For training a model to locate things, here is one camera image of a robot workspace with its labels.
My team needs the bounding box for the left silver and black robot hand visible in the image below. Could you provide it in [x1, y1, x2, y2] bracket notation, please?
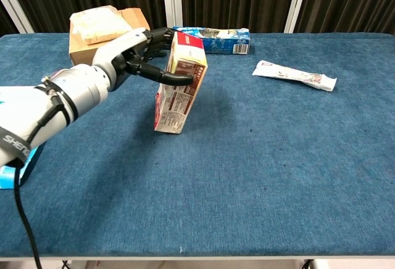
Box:
[91, 27, 194, 93]

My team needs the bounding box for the red and yellow biscuit box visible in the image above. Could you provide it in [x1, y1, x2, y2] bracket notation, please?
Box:
[153, 31, 208, 135]

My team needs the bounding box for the brown cardboard box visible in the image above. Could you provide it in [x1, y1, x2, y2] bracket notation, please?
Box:
[68, 7, 151, 66]

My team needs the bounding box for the blue cookie box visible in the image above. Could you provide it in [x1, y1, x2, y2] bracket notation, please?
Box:
[172, 26, 251, 56]

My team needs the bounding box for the beige snack packet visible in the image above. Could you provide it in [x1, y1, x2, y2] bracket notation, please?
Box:
[69, 5, 133, 46]

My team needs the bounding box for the flattened light blue carton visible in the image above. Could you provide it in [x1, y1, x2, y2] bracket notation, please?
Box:
[0, 98, 47, 190]

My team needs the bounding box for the white toothpaste tube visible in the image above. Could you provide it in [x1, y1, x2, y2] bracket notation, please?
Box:
[252, 60, 338, 93]

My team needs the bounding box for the blue table cloth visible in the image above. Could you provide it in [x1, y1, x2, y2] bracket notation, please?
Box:
[0, 32, 395, 258]

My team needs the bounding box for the white frame post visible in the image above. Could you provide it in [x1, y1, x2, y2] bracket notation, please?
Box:
[0, 0, 35, 34]
[161, 0, 183, 34]
[283, 0, 311, 34]

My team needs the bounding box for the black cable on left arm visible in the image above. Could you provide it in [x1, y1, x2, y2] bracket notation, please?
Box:
[12, 77, 75, 269]

